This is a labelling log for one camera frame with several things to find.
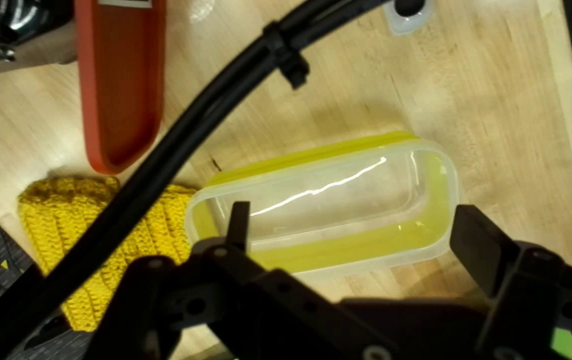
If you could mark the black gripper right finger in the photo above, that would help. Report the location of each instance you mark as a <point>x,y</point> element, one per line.
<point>482,248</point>

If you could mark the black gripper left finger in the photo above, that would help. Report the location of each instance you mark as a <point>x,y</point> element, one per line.
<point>236,235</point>

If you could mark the yellow clear lunch box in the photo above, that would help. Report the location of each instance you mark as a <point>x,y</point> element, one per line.
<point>368,202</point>

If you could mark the yellow knitted cloth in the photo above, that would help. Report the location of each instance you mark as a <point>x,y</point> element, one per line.
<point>54,212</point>

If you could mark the white plastic clip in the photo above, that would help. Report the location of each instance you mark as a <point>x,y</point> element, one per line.
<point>406,16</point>

